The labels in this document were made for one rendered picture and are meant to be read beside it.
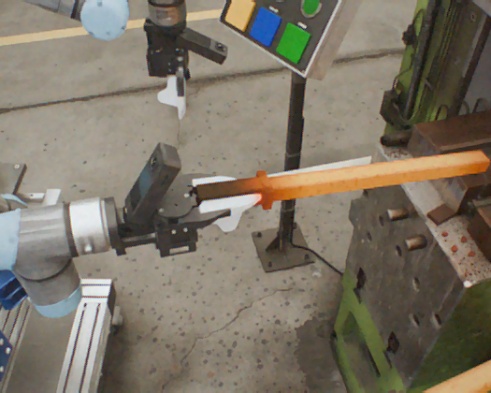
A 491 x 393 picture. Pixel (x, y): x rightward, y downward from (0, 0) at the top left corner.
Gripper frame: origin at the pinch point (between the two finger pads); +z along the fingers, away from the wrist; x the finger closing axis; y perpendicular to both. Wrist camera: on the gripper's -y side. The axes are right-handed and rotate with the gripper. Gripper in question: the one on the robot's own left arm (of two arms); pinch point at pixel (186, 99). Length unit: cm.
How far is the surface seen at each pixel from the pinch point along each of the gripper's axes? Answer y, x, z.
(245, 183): -14, 47, -20
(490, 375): -47, 67, -4
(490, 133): -63, 18, -5
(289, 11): -23.9, -18.6, -12.1
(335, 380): -43, 26, 93
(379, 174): -33, 43, -18
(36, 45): 115, -181, 93
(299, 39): -26.1, -11.6, -8.7
